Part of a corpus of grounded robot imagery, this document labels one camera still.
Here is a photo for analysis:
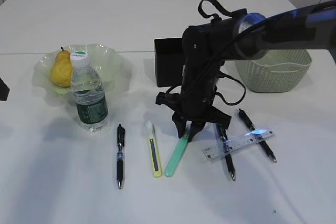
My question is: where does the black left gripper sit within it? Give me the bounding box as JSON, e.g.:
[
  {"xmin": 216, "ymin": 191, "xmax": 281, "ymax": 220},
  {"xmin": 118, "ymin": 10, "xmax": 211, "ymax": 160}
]
[{"xmin": 0, "ymin": 79, "xmax": 10, "ymax": 101}]

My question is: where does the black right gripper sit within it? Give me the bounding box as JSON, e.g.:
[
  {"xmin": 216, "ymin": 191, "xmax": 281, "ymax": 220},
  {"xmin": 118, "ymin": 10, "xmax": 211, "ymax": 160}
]
[{"xmin": 155, "ymin": 26, "xmax": 232, "ymax": 142}]

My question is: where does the mint green utility knife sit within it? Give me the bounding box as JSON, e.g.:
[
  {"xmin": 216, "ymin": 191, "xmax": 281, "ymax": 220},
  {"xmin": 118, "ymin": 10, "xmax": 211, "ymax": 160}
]
[{"xmin": 164, "ymin": 128, "xmax": 190, "ymax": 177}]

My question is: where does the yellow utility knife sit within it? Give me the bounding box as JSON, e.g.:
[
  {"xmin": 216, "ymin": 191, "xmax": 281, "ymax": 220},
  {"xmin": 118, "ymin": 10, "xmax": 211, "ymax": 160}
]
[{"xmin": 146, "ymin": 121, "xmax": 162, "ymax": 178}]

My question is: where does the yellow pear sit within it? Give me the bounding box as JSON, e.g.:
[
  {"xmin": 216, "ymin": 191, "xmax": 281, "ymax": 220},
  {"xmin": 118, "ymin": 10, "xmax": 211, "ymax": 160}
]
[{"xmin": 50, "ymin": 47, "xmax": 74, "ymax": 88}]

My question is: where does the clear plastic water bottle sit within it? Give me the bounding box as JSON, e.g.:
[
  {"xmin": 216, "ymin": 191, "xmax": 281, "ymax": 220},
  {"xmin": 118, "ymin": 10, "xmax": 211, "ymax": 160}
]
[{"xmin": 70, "ymin": 50, "xmax": 109, "ymax": 132}]

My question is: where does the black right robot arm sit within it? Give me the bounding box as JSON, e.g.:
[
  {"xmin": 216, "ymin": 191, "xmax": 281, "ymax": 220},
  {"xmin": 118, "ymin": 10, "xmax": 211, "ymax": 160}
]
[{"xmin": 156, "ymin": 1, "xmax": 335, "ymax": 137}]

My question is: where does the black pen middle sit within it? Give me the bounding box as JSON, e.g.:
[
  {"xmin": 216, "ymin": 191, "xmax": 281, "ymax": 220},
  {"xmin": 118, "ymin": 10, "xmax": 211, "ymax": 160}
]
[{"xmin": 216, "ymin": 124, "xmax": 236, "ymax": 181}]

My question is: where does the black pen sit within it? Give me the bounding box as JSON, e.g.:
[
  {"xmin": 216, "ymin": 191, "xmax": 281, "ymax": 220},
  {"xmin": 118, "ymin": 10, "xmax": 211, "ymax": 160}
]
[
  {"xmin": 238, "ymin": 109, "xmax": 277, "ymax": 163},
  {"xmin": 117, "ymin": 124, "xmax": 125, "ymax": 189},
  {"xmin": 216, "ymin": 124, "xmax": 236, "ymax": 181}
]

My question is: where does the clear plastic ruler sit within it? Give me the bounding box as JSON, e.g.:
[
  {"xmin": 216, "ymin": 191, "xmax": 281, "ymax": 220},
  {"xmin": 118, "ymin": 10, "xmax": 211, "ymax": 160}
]
[{"xmin": 202, "ymin": 128, "xmax": 275, "ymax": 162}]

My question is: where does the black pen right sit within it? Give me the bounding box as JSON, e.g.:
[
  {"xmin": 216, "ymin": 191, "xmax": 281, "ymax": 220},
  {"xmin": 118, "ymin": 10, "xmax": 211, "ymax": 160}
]
[{"xmin": 238, "ymin": 109, "xmax": 277, "ymax": 163}]

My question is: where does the black pen left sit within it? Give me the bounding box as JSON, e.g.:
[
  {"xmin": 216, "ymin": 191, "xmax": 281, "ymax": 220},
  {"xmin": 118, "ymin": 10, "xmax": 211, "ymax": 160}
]
[{"xmin": 117, "ymin": 124, "xmax": 125, "ymax": 189}]

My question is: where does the black square pen holder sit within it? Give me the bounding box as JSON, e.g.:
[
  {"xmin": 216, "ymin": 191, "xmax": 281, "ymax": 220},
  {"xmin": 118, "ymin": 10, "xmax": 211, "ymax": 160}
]
[{"xmin": 154, "ymin": 38, "xmax": 186, "ymax": 88}]

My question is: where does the green wavy glass plate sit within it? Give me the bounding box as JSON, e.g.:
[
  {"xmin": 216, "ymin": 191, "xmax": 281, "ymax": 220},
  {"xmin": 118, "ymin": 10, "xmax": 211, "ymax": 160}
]
[{"xmin": 32, "ymin": 44, "xmax": 123, "ymax": 104}]

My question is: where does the green plastic woven basket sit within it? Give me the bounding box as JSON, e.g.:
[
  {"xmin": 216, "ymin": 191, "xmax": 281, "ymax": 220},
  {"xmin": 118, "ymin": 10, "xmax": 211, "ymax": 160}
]
[{"xmin": 235, "ymin": 49, "xmax": 312, "ymax": 93}]

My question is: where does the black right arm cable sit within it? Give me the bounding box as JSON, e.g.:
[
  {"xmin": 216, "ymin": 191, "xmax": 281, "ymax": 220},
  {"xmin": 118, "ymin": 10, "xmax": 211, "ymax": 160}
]
[{"xmin": 165, "ymin": 0, "xmax": 336, "ymax": 106}]

